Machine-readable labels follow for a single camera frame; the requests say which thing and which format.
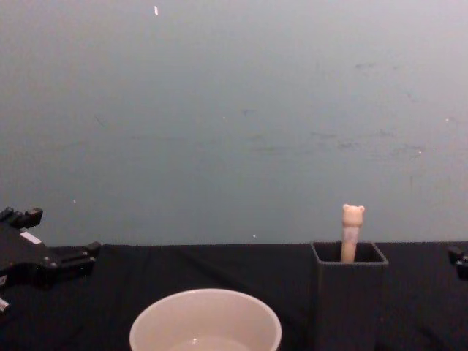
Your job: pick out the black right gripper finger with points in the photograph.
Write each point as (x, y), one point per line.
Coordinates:
(461, 261)

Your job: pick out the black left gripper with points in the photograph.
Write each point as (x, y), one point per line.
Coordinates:
(22, 259)

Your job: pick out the cream pen with bear head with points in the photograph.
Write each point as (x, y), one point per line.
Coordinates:
(351, 223)

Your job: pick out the black square pen holder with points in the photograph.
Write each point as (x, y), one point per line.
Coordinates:
(349, 307)

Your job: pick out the black table cloth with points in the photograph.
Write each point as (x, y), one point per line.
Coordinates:
(219, 267)

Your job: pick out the white round bowl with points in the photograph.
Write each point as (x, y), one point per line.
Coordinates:
(204, 321)

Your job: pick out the plain pale wall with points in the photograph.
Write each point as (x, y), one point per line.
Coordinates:
(234, 109)

